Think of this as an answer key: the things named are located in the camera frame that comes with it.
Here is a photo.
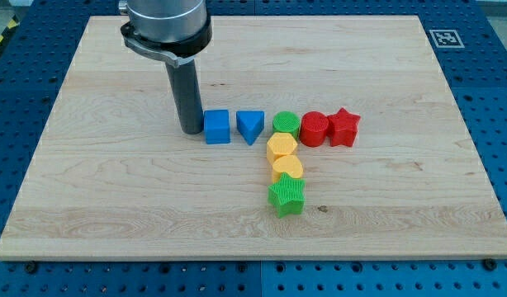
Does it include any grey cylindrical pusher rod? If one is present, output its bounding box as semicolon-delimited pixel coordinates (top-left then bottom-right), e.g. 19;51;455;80
166;60;204;134

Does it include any green star block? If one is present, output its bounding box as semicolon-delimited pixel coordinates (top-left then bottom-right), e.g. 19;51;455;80
268;172;306;218

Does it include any red star block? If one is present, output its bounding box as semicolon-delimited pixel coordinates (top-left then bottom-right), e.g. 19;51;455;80
327;107;361;147

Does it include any blue cube block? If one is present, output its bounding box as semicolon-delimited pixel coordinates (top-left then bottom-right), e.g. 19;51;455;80
204;110;230;144

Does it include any blue triangle block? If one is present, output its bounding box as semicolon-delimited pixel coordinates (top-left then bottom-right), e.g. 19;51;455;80
236;111;264;145

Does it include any green cylinder block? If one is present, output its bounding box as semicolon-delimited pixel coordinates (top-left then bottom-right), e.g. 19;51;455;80
272;111;301;139

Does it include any yellow hexagon block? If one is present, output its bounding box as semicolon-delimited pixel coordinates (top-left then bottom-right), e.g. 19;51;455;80
267;132;298;164

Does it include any wooden board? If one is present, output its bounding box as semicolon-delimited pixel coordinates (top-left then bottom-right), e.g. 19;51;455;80
0;16;507;262

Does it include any yellow heart block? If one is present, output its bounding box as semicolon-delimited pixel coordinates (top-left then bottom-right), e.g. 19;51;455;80
272;154;304;183

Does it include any red cylinder block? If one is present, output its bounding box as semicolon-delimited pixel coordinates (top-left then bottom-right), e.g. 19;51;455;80
299;111;329;147

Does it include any white fiducial marker tag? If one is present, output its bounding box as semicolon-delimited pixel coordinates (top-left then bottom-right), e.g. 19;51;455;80
429;29;464;49

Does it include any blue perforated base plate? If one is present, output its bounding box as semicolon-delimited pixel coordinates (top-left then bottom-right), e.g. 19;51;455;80
0;1;507;296

